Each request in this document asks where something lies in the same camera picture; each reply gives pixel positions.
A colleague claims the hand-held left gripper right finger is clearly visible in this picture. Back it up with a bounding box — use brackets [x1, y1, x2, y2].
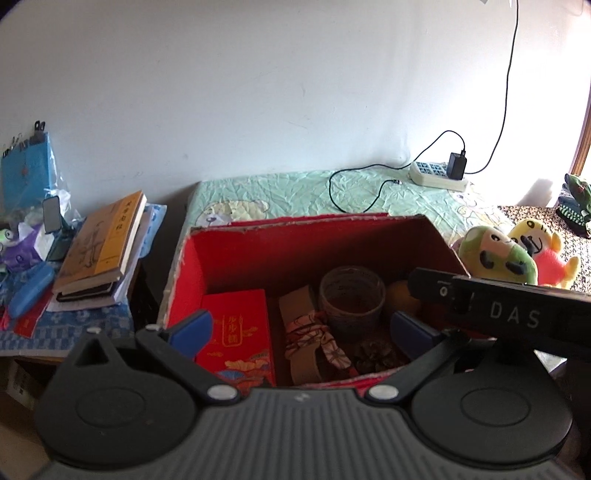
[367, 311, 539, 406]

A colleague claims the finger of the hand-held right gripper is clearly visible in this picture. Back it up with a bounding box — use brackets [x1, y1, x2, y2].
[407, 268, 467, 315]

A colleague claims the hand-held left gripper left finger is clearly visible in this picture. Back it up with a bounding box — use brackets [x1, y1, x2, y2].
[69, 310, 240, 407]

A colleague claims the orange gourd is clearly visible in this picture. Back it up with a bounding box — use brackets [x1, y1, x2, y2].
[385, 280, 423, 315]

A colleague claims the brown pine cone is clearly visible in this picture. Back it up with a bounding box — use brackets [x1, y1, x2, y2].
[353, 342, 409, 376]

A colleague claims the small red gift box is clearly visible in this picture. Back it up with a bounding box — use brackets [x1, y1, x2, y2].
[195, 289, 277, 387]

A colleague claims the clear packing tape roll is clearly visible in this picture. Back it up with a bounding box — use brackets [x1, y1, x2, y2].
[320, 266, 387, 342]

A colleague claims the beige rope bundle patterned wrap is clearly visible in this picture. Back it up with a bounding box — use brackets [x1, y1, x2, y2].
[278, 285, 352, 386]

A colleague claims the large red cardboard box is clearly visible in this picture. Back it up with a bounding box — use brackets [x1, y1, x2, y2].
[157, 213, 472, 388]

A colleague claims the yellow plush toy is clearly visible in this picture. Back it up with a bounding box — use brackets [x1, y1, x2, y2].
[508, 218, 580, 289]

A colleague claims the green plush toy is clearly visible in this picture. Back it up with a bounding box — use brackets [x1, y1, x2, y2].
[457, 225, 540, 287]

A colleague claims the blue checkered cloth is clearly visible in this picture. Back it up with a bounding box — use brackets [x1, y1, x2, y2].
[0, 268, 139, 358]

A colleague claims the white power strip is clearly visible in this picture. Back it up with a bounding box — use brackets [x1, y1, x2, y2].
[409, 161, 468, 192]

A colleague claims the black notebook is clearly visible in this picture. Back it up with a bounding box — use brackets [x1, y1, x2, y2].
[56, 279, 114, 303]

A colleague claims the black charger adapter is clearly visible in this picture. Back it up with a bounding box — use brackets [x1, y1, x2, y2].
[445, 150, 468, 181]

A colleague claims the yellow book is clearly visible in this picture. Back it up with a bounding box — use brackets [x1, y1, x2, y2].
[52, 191, 147, 294]

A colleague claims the green dinosaur toy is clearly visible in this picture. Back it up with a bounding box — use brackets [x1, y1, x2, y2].
[556, 173, 591, 238]

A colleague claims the red envelope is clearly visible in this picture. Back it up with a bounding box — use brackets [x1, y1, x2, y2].
[13, 300, 47, 337]

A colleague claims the green printed bedsheet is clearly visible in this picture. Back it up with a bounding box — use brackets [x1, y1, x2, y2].
[185, 168, 504, 232]

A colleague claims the blue glasses case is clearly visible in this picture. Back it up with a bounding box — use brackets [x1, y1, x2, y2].
[8, 263, 56, 319]

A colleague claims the brown cardboard carton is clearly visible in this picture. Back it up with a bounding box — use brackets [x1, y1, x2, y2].
[0, 357, 65, 407]

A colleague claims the small phone on stand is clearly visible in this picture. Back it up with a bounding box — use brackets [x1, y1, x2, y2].
[42, 196, 63, 232]

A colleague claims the purple tissue pack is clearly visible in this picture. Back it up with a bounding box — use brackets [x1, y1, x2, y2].
[0, 231, 42, 271]

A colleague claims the blue plastic packet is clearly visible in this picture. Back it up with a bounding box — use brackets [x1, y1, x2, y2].
[0, 121, 58, 217]

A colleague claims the black charger cable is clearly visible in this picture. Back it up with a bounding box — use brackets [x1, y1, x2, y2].
[329, 130, 467, 215]

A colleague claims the thin wall cable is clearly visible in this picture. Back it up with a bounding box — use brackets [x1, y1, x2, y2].
[464, 0, 519, 175]

